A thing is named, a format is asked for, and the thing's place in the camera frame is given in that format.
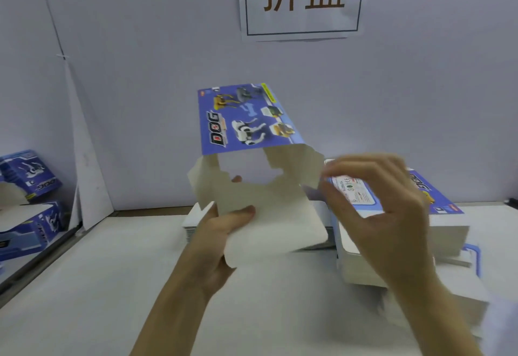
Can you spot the person's left hand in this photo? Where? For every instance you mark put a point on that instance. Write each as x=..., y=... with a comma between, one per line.
x=210, y=246

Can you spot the black object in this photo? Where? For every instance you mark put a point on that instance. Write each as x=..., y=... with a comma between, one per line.
x=512, y=201

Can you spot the blue dog-print cardboard box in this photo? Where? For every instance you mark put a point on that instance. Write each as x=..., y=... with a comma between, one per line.
x=251, y=117

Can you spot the white paper wall sign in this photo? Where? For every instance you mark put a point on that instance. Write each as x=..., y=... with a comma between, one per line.
x=301, y=24

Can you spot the pile of blue boxes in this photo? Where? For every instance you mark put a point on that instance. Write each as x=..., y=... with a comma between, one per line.
x=28, y=173

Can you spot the person's right forearm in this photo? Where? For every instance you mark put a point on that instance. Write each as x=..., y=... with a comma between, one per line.
x=441, y=319

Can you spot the person's right hand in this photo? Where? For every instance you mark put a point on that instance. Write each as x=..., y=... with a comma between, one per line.
x=388, y=222

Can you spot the person's left forearm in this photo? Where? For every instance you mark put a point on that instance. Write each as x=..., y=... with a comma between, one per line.
x=170, y=323

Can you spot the stack of boxes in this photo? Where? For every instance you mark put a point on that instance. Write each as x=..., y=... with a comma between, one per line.
x=194, y=222
x=449, y=238

